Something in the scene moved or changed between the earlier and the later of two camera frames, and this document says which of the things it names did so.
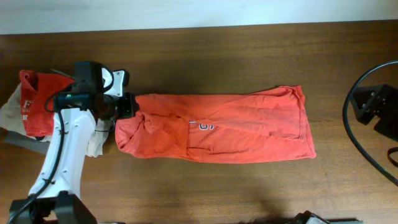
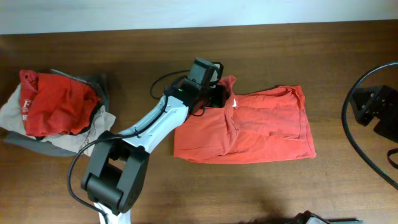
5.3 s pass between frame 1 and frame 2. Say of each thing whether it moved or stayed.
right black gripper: stayed
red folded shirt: stayed
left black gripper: moved
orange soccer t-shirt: moved
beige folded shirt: stayed
